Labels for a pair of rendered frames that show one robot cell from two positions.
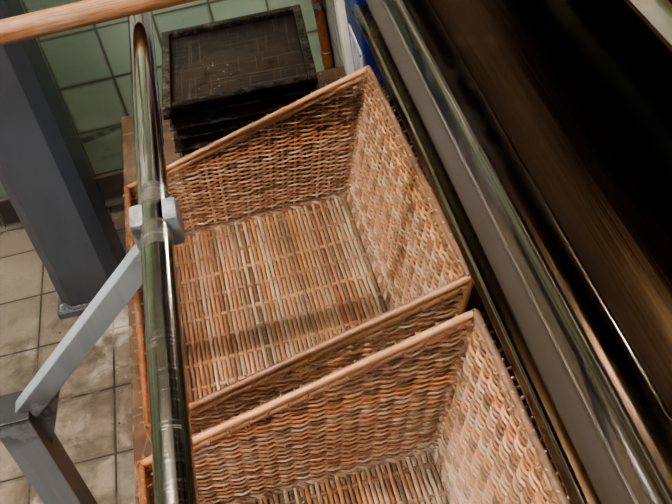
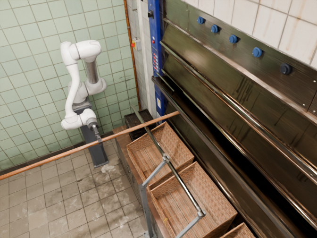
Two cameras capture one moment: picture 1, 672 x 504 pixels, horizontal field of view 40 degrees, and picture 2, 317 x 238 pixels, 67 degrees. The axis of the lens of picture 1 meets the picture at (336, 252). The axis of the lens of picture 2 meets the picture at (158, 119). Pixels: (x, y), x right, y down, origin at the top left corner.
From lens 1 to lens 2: 112 cm
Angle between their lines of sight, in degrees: 14
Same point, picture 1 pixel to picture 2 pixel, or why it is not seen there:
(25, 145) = (93, 136)
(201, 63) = (133, 121)
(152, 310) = (173, 170)
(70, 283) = (97, 161)
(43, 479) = (143, 195)
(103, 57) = (97, 114)
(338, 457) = (176, 185)
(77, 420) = (105, 188)
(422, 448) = (187, 182)
